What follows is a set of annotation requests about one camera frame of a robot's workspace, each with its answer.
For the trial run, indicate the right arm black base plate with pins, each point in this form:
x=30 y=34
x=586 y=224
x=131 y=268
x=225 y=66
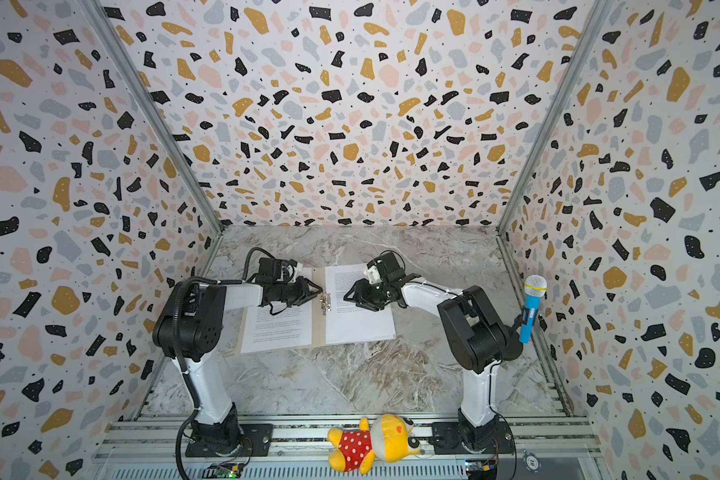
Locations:
x=463 y=438

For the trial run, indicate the right circuit board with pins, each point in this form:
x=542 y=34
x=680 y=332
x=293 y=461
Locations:
x=481 y=470

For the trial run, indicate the round white blue badge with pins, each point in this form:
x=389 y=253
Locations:
x=531 y=462

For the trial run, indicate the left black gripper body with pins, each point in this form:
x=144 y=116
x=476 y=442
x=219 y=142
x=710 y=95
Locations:
x=288 y=293

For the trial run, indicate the silver folder clip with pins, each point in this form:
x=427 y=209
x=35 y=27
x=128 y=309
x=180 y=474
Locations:
x=325 y=302

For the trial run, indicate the aluminium rail frame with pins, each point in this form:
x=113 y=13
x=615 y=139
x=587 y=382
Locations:
x=145 y=449

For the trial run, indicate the text printed paper sheet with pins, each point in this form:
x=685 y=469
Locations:
x=268 y=329

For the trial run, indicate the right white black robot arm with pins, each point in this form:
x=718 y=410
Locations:
x=475 y=334

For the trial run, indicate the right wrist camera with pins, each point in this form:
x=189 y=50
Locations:
x=373 y=275

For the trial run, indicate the blue toy microphone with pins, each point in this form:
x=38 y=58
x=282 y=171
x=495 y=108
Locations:
x=535 y=287

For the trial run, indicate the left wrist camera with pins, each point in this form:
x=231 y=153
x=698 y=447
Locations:
x=272 y=270

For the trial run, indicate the yellow plush toy red dress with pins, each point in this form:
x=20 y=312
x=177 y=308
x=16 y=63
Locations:
x=388 y=439

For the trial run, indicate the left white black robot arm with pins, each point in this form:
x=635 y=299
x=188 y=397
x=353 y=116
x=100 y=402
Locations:
x=189 y=328

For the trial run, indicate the beige manila folder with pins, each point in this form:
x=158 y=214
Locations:
x=318 y=328

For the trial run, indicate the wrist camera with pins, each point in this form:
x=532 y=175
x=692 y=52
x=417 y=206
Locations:
x=272 y=270
x=373 y=275

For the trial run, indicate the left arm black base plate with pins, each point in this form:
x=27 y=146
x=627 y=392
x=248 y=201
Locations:
x=253 y=440

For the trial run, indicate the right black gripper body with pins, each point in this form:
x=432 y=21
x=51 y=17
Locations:
x=367 y=291

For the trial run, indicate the left green circuit board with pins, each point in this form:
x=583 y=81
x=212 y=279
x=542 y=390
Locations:
x=223 y=471

